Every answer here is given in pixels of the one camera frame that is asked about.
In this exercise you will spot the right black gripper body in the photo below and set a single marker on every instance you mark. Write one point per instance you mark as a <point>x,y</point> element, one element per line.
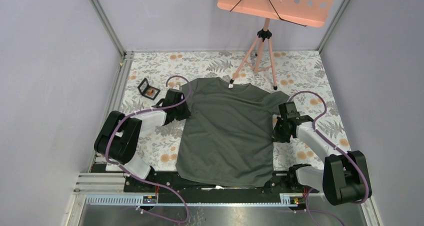
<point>279,133</point>

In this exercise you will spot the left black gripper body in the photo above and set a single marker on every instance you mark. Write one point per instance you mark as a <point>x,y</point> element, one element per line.
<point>182,111</point>

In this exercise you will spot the dark green t-shirt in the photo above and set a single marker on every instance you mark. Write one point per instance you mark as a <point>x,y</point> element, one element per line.
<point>227,140</point>

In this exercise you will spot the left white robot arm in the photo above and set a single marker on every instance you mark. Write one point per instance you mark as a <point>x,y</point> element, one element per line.
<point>118,138</point>

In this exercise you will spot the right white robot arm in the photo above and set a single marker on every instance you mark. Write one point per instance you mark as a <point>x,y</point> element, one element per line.
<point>344,177</point>

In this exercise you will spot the orange round brooch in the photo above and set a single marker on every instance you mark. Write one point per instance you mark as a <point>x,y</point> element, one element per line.
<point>151,92</point>

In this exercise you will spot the black brooch display box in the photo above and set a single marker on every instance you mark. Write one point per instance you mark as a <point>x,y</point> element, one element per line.
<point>144,86</point>

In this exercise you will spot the floral table mat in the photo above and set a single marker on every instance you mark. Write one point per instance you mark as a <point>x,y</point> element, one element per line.
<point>300,74</point>

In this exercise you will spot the pink music stand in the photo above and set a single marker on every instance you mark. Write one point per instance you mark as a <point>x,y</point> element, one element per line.
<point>304,13</point>

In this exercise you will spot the slotted cable duct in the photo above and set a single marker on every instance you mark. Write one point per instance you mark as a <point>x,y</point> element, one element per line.
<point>203,198</point>

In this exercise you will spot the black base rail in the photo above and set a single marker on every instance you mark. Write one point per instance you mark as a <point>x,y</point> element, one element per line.
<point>170,182</point>

